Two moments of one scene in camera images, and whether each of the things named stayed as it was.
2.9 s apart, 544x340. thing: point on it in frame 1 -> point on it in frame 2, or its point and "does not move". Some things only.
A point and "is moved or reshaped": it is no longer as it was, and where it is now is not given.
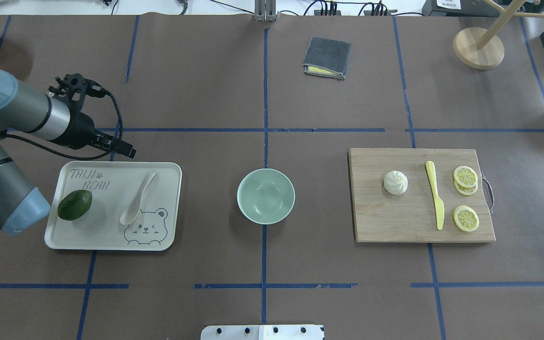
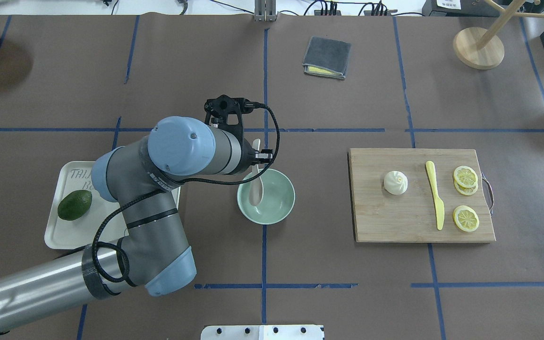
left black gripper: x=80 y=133 -> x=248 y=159
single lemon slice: x=465 y=218 does not move
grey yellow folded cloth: x=327 y=57 does not move
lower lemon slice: x=464 y=191 does not move
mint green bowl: x=266 y=196 does not move
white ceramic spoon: x=131 y=213 is moved or reshaped
